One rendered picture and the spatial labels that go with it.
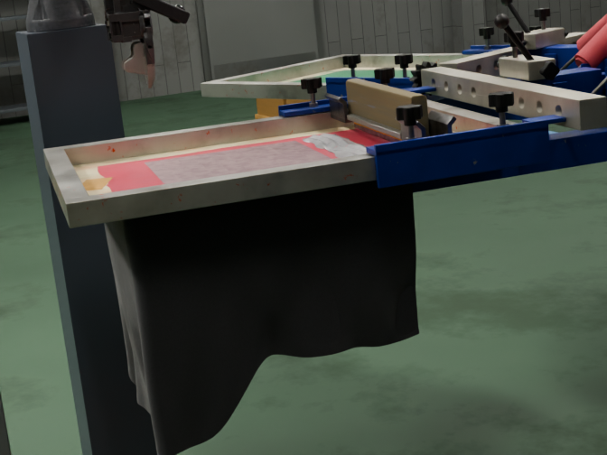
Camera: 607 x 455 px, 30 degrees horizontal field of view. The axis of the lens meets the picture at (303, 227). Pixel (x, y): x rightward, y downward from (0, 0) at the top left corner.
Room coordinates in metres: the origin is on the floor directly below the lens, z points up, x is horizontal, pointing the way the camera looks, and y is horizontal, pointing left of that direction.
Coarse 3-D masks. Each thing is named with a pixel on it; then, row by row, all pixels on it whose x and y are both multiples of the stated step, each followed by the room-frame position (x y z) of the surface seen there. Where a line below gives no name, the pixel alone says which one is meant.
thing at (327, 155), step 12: (300, 156) 2.02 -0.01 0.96; (312, 156) 2.01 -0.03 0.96; (324, 156) 2.00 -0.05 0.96; (216, 168) 1.99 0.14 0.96; (228, 168) 1.98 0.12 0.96; (240, 168) 1.97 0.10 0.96; (252, 168) 1.96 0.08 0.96; (264, 168) 1.94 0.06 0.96; (144, 180) 1.95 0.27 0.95; (156, 180) 1.94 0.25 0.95; (168, 180) 1.93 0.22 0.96; (180, 180) 1.92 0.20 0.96
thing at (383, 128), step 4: (348, 116) 2.20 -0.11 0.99; (352, 116) 2.18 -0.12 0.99; (356, 116) 2.17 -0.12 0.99; (360, 116) 2.16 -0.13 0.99; (352, 120) 2.18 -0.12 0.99; (356, 120) 2.16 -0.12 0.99; (360, 120) 2.13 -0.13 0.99; (364, 120) 2.11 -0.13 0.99; (368, 120) 2.11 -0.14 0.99; (360, 124) 2.13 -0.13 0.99; (364, 124) 2.11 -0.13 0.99; (368, 124) 2.09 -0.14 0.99; (372, 124) 2.06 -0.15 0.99; (376, 124) 2.06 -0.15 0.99; (380, 124) 2.05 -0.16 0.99; (372, 128) 2.07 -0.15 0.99; (376, 128) 2.05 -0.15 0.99; (380, 128) 2.02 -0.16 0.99; (384, 128) 2.00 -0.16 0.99; (388, 128) 1.99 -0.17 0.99; (392, 128) 1.99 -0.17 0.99; (384, 132) 2.00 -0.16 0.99; (388, 132) 1.98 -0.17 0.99; (392, 132) 1.96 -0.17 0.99; (396, 132) 1.95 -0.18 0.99; (400, 132) 1.94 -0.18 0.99; (396, 136) 1.95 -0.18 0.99; (400, 136) 1.93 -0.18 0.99
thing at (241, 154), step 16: (256, 144) 2.20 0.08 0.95; (272, 144) 2.18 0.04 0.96; (288, 144) 2.16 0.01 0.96; (304, 144) 2.15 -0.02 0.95; (368, 144) 2.07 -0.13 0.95; (144, 160) 2.16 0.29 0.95; (160, 160) 2.14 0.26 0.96; (176, 160) 2.12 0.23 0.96; (192, 160) 2.10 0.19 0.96; (208, 160) 2.08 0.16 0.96; (224, 160) 2.07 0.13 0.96; (240, 160) 2.05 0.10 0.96; (256, 160) 2.03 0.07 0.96; (112, 176) 2.02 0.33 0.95; (128, 176) 2.00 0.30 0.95; (144, 176) 1.99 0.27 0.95; (160, 176) 1.97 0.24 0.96
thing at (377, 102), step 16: (352, 80) 2.22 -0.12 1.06; (352, 96) 2.21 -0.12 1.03; (368, 96) 2.12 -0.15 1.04; (384, 96) 2.03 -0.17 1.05; (400, 96) 1.95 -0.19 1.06; (416, 96) 1.90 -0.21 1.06; (352, 112) 2.22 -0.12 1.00; (368, 112) 2.12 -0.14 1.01; (384, 112) 2.03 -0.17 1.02; (400, 128) 1.96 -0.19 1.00
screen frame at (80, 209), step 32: (192, 128) 2.27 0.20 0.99; (224, 128) 2.26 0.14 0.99; (256, 128) 2.27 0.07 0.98; (288, 128) 2.29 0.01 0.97; (320, 128) 2.31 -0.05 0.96; (480, 128) 2.01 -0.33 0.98; (64, 160) 2.04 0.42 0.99; (96, 160) 2.19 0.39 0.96; (352, 160) 1.75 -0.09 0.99; (64, 192) 1.73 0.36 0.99; (128, 192) 1.67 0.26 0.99; (160, 192) 1.67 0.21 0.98; (192, 192) 1.69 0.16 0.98; (224, 192) 1.70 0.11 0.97; (256, 192) 1.71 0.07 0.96; (288, 192) 1.72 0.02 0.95; (96, 224) 1.65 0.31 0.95
